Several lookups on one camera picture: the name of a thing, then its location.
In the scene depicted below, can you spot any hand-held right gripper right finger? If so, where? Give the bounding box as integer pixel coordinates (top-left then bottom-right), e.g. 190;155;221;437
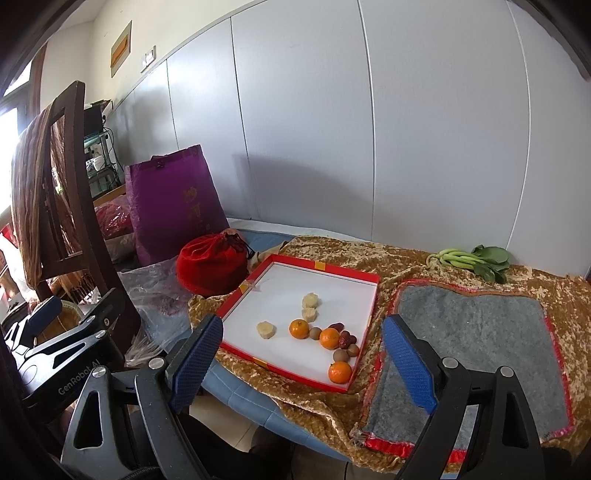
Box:
381;315;549;480

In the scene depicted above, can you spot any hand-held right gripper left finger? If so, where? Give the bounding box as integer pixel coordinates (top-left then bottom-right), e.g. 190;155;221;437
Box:
60;313;225;480

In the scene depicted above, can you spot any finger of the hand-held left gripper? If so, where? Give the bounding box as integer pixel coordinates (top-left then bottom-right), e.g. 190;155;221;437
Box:
2;295;64;356
76;287;140;370

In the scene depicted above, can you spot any red cardboard tray white inside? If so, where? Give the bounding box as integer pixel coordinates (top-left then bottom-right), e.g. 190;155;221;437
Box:
216;254;380;394

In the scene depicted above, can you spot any clear plastic bag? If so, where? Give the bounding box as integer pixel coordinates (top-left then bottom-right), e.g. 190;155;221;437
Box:
117;258;195;361

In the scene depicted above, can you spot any grey mat with red border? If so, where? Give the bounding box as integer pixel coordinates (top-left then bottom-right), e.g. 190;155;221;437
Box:
353;278;578;462

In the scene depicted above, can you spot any red plastic bag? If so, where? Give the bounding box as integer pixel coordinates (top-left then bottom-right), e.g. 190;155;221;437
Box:
95;198;136;241

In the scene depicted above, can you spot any gold velvet cloth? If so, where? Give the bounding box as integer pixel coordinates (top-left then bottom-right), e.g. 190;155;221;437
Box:
187;235;591;474

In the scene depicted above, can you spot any green bok choy bunch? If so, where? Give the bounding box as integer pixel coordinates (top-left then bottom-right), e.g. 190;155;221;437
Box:
426;244;511;284

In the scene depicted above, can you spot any purple tote bag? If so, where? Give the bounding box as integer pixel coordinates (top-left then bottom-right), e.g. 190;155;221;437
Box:
124;144;230;268

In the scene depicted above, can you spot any cluttered equipment shelf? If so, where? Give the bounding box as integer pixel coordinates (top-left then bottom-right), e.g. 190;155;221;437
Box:
83;102;126;200

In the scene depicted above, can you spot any dark wooden chair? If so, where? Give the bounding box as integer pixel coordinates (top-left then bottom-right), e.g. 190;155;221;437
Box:
14;80;139;370

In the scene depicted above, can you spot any red drawstring pouch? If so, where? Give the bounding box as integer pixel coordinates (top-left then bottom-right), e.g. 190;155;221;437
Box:
176;232;250;296

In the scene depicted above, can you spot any wooden wall frame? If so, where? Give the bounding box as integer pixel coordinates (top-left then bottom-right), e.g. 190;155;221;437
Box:
110;20;133;78

